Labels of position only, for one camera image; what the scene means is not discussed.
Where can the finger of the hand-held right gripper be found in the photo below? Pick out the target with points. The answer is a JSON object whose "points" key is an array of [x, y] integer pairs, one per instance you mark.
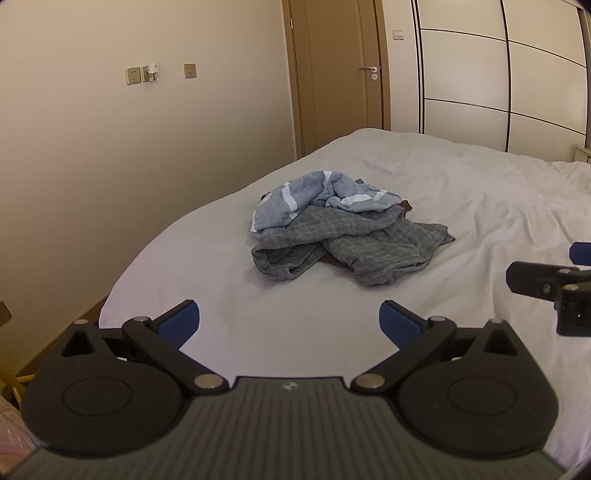
{"points": [[531, 277], [581, 254]]}

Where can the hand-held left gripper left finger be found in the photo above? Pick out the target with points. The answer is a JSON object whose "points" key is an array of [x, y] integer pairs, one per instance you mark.
{"points": [[178, 321]]}

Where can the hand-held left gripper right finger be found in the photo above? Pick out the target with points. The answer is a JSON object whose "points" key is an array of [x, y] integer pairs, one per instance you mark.
{"points": [[398, 321]]}

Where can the blue white-striped t-shirt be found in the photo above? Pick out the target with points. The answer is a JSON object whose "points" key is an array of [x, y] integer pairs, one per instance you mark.
{"points": [[286, 203]]}

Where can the white pillow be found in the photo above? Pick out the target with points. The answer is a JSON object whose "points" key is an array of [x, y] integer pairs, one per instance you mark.
{"points": [[575, 175]]}

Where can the grey checked garment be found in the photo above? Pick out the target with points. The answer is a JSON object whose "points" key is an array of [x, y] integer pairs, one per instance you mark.
{"points": [[369, 244]]}

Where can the beige nightstand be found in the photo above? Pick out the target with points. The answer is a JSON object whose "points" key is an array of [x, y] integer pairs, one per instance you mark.
{"points": [[584, 154]]}

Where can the bed with white sheet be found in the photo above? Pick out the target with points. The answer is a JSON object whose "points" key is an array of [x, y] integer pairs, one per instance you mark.
{"points": [[461, 194]]}

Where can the brown garment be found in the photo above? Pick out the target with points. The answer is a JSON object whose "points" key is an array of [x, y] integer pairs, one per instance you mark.
{"points": [[406, 205]]}

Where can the wooden furniture piece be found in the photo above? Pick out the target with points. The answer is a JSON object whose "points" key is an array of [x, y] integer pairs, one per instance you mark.
{"points": [[16, 385]]}

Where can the pink patterned cloth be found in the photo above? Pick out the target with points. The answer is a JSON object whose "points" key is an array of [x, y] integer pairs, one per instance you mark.
{"points": [[11, 429]]}

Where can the cream panelled wardrobe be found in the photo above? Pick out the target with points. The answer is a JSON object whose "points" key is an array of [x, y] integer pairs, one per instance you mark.
{"points": [[485, 69]]}

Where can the white plug-in charger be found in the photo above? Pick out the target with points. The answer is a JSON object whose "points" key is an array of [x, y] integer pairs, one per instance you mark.
{"points": [[150, 72]]}

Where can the brown wooden door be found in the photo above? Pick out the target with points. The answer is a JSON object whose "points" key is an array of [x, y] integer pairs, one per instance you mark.
{"points": [[337, 69]]}

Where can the brass wall socket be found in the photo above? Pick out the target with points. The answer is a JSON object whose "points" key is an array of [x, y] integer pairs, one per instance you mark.
{"points": [[133, 75]]}

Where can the brass wall switch plate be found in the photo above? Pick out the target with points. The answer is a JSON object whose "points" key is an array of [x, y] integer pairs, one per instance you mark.
{"points": [[190, 70]]}

